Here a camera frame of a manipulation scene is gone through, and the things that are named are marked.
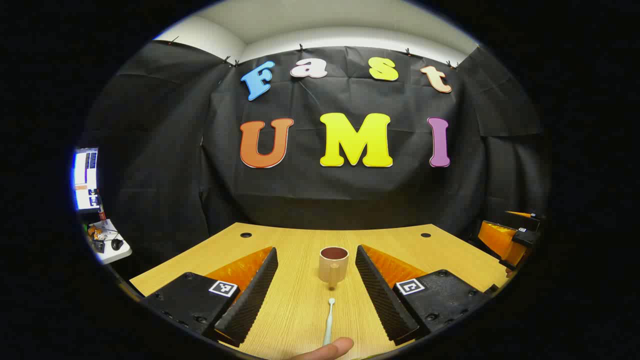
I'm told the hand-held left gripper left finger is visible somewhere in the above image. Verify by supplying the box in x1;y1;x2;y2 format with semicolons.
142;246;279;347

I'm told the computer monitor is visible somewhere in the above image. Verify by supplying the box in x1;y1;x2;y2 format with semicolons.
74;147;100;212

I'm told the white side table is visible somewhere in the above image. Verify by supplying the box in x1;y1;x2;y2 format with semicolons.
82;219;133;265

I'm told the beige cup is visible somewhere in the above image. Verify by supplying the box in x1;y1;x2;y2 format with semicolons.
319;246;350;290

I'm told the black backdrop cloth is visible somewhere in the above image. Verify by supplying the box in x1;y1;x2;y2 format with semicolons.
82;40;548;266

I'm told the wooden desktop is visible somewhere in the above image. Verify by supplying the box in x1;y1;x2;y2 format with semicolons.
129;222;511;360

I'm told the pale green toothbrush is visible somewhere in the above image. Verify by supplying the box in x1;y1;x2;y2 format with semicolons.
322;297;337;347

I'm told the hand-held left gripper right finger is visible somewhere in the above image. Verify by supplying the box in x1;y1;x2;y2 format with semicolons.
355;244;493;346

